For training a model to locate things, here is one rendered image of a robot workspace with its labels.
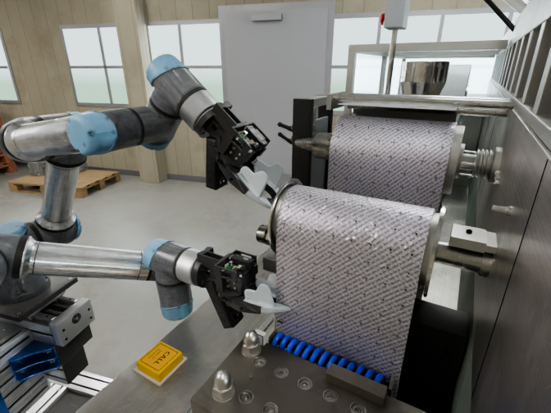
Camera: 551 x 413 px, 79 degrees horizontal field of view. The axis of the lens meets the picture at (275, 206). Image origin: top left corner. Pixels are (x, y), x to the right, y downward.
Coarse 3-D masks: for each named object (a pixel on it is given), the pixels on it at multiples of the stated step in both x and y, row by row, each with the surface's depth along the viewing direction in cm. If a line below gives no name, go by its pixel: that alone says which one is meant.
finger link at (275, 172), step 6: (258, 162) 66; (258, 168) 66; (264, 168) 66; (270, 168) 66; (276, 168) 65; (282, 168) 64; (270, 174) 66; (276, 174) 65; (282, 174) 65; (270, 180) 66; (276, 180) 66; (270, 186) 66; (276, 186) 66; (270, 192) 67; (276, 192) 66
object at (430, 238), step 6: (282, 198) 59; (276, 216) 58; (438, 216) 50; (432, 222) 49; (438, 222) 48; (432, 228) 48; (432, 234) 47; (432, 240) 47; (426, 246) 47; (432, 246) 47; (426, 252) 47; (426, 258) 47; (426, 264) 47; (426, 270) 48; (420, 276) 49; (420, 282) 50
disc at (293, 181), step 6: (288, 180) 60; (294, 180) 62; (282, 186) 59; (288, 186) 60; (282, 192) 59; (276, 198) 57; (276, 204) 58; (276, 210) 58; (270, 216) 57; (270, 222) 57; (270, 228) 57; (270, 234) 58; (270, 240) 58; (270, 246) 59
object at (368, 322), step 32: (288, 256) 59; (288, 288) 61; (320, 288) 58; (352, 288) 54; (384, 288) 51; (288, 320) 64; (320, 320) 60; (352, 320) 56; (384, 320) 53; (352, 352) 59; (384, 352) 55
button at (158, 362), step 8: (160, 344) 77; (152, 352) 74; (160, 352) 74; (168, 352) 74; (176, 352) 74; (144, 360) 73; (152, 360) 73; (160, 360) 73; (168, 360) 73; (176, 360) 73; (144, 368) 71; (152, 368) 71; (160, 368) 71; (168, 368) 72; (152, 376) 71; (160, 376) 70
